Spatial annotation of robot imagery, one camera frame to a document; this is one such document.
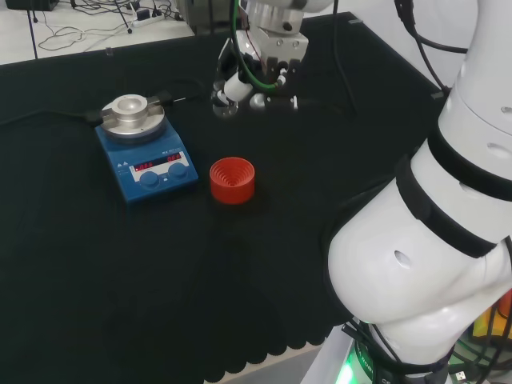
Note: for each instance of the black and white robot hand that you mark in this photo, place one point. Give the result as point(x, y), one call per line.
point(282, 46)

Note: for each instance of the clear round-bottom glass flask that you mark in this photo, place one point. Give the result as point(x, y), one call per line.
point(225, 109)

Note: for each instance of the red ribbed flask stand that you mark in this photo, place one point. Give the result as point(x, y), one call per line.
point(233, 180)

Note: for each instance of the heater with blue base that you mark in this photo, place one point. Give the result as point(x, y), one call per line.
point(148, 160)

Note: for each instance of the grey cloth clip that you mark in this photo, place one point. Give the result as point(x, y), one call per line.
point(437, 95)
point(354, 22)

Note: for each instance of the white power strip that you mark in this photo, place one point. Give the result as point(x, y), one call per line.
point(156, 21)

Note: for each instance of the black stand leg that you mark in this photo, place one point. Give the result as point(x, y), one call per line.
point(129, 29)

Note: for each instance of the small clear clip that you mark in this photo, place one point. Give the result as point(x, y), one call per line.
point(109, 51)

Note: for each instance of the dark tripod leg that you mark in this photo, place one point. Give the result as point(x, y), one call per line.
point(33, 32)

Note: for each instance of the black box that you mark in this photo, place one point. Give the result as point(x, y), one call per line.
point(32, 5)

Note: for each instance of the silver usb plug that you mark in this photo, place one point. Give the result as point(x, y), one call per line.
point(461, 376)

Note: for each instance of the grey metal post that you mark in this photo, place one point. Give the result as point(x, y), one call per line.
point(186, 16)

